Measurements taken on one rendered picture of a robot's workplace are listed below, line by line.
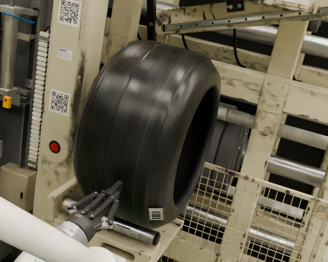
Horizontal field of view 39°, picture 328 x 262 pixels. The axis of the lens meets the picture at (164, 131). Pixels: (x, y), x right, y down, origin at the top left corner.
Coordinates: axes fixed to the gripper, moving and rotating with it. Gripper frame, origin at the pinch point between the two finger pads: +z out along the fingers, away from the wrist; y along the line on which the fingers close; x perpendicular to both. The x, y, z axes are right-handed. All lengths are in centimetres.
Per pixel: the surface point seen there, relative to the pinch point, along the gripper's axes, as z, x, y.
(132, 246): 11.0, 26.6, -3.0
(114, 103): 9.7, -20.3, 7.0
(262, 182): 62, 20, -33
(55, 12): 28, -35, 38
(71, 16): 28, -35, 33
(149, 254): 10.3, 26.5, -9.2
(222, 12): 69, -37, -4
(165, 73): 20.2, -28.6, -2.5
